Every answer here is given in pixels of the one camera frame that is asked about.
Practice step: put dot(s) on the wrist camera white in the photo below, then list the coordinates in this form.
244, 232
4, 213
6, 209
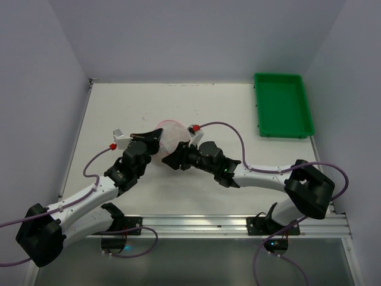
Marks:
196, 134
121, 141

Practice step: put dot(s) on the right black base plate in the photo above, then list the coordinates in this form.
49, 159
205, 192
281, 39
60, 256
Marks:
259, 225

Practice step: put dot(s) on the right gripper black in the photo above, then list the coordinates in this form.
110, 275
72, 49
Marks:
181, 155

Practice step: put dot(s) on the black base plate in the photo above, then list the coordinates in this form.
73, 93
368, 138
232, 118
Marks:
259, 225
125, 225

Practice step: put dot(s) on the green plastic tray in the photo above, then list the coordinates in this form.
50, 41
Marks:
282, 106

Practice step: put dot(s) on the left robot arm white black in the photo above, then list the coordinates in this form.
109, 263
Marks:
45, 231

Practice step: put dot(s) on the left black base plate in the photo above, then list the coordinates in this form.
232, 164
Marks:
125, 225

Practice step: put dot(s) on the white mesh laundry bag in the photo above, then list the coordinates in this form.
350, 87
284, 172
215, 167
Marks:
173, 133

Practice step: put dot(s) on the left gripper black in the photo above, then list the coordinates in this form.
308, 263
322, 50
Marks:
143, 137

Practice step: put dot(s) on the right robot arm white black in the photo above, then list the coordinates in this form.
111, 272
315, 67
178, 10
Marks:
309, 191

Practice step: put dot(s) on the aluminium rail front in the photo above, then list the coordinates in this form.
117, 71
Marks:
205, 226

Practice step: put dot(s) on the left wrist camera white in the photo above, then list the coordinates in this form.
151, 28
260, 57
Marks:
121, 141

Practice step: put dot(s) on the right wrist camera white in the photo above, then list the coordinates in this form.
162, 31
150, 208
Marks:
196, 134

